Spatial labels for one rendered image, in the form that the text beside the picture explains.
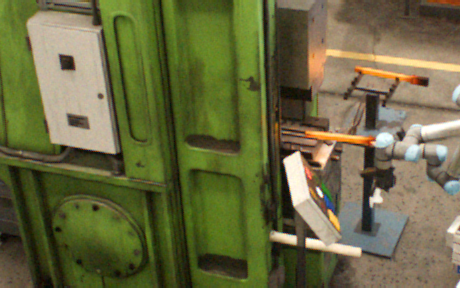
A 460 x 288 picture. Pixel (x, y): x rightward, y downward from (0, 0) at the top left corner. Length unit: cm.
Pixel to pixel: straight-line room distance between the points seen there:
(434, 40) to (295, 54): 356
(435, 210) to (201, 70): 215
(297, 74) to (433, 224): 177
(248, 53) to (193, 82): 37
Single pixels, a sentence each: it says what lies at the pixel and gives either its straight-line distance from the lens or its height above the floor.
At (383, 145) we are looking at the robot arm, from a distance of 381.
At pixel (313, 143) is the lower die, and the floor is 99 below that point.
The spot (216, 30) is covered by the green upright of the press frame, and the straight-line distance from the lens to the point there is 377.
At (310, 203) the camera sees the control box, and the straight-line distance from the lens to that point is 363.
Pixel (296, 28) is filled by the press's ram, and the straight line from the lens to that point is 386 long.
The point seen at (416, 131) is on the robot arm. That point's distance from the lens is 390.
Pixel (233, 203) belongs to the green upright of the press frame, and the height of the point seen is 79.
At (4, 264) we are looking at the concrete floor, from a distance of 539.
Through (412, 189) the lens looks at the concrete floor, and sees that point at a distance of 565.
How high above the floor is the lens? 343
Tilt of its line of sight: 34 degrees down
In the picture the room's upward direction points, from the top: 1 degrees counter-clockwise
